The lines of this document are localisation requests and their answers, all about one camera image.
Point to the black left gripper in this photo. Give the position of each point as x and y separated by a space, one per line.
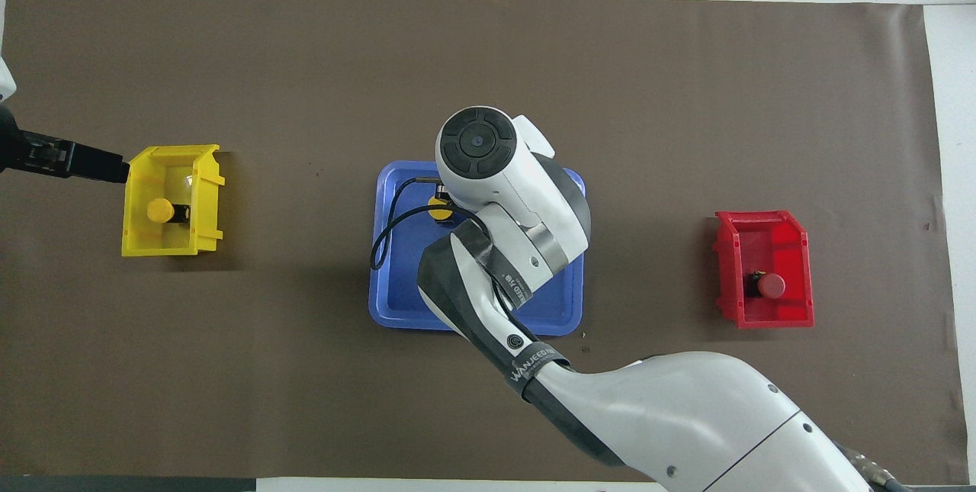
9 145

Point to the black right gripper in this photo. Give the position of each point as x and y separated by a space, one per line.
441 191

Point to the yellow push button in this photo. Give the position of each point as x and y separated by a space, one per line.
438 210
160 210

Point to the red push button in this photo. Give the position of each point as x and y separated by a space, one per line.
772 286

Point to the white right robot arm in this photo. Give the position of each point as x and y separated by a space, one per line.
686 416

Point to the blue plastic tray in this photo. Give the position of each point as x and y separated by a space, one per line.
396 301

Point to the yellow plastic storage bin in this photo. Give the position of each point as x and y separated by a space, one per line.
164 240

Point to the brown paper table mat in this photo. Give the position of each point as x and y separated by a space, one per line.
229 400

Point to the red plastic storage bin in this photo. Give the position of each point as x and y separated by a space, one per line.
770 244

